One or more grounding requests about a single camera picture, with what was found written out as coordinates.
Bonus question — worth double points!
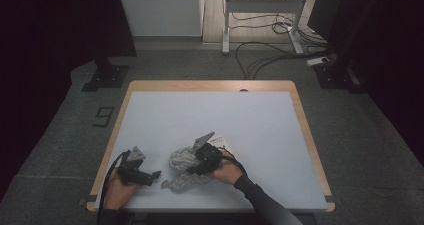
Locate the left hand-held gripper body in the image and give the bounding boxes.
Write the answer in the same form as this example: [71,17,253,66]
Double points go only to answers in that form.
[116,146,155,187]

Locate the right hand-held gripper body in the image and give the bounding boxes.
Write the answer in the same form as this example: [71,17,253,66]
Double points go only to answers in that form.
[190,131,224,174]

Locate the grey striped knit hat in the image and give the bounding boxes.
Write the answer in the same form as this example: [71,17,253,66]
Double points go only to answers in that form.
[160,146,215,194]

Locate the person's left hand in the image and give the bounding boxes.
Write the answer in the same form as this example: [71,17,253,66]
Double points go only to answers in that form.
[103,169,141,211]

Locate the person's right hand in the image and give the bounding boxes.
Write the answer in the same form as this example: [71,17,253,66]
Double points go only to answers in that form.
[212,150,245,186]

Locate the light grey table mat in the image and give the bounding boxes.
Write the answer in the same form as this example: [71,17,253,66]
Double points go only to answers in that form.
[94,90,329,214]

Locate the black stand base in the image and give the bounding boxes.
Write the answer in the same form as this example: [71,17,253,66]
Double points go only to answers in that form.
[81,58,130,93]
[313,63,362,94]

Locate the white power strip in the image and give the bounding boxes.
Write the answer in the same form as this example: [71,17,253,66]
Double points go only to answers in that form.
[306,56,331,67]

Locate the dark curtain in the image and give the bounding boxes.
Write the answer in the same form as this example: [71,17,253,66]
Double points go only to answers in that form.
[333,0,424,168]
[0,0,138,199]

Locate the white cabinet panel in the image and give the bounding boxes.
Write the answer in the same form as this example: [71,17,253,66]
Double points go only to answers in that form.
[116,0,205,38]

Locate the black panel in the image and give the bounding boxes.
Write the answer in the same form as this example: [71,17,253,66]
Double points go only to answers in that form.
[307,0,354,43]

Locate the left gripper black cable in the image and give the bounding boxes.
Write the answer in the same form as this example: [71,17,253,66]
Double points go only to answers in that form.
[96,150,132,225]

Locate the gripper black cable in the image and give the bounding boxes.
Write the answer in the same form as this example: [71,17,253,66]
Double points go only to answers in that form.
[218,145,249,178]
[96,150,132,225]

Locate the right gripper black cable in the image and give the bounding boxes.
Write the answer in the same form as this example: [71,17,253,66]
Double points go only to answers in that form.
[218,145,249,178]

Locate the long black floor cable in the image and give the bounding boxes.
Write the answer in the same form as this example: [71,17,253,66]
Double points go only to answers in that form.
[234,41,334,80]

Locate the bundle of black cables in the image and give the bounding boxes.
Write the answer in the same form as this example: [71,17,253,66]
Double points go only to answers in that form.
[229,13,328,47]

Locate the white desk frame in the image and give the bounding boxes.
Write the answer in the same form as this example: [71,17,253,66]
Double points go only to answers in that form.
[222,0,311,55]

